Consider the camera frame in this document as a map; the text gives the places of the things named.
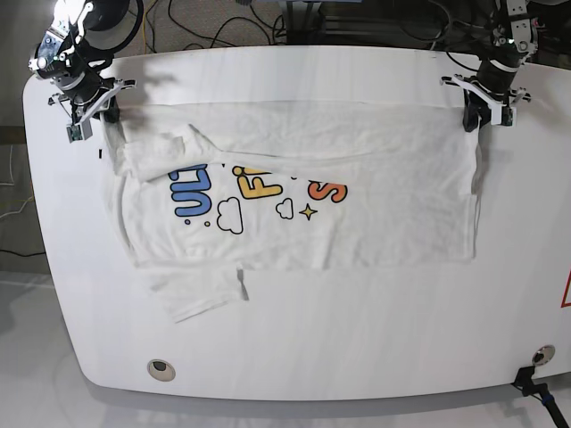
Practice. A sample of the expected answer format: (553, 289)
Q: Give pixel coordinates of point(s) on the table grommet hole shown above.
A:
(161, 370)
(543, 355)

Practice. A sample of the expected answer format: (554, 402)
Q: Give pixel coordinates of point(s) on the black clamp with cable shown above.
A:
(528, 388)

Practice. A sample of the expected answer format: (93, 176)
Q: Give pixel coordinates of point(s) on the red white warning sticker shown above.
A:
(566, 303)

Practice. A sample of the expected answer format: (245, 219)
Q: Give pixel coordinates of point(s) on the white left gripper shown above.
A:
(491, 108)

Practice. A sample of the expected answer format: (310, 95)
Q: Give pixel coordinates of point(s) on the right table grommet hole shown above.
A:
(543, 355)

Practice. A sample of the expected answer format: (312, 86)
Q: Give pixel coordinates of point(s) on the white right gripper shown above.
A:
(102, 106)

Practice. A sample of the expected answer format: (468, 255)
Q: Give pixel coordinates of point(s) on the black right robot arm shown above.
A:
(67, 60)

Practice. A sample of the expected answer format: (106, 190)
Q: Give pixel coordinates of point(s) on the white printed T-shirt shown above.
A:
(202, 194)

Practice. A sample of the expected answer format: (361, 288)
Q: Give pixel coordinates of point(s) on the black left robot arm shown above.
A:
(513, 42)

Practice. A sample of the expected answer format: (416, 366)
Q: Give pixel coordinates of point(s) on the left table grommet hole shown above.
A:
(161, 370)

